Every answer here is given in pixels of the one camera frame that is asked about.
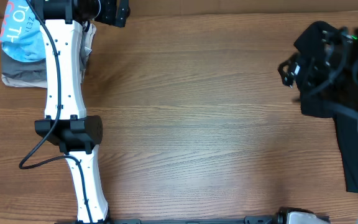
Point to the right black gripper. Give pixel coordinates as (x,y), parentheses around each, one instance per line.
(313,69)

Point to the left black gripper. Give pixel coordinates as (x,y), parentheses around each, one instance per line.
(122,12)

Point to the light blue t-shirt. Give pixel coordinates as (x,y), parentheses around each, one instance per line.
(20,36)

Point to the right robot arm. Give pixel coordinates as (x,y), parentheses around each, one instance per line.
(340,59)

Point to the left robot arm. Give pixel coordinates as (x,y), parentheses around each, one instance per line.
(67,31)

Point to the black unfolded garment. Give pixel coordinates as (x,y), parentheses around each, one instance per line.
(346,125)

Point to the grey folded garment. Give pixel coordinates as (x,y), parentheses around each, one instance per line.
(24,71)

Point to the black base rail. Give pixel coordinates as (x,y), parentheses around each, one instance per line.
(284,215)

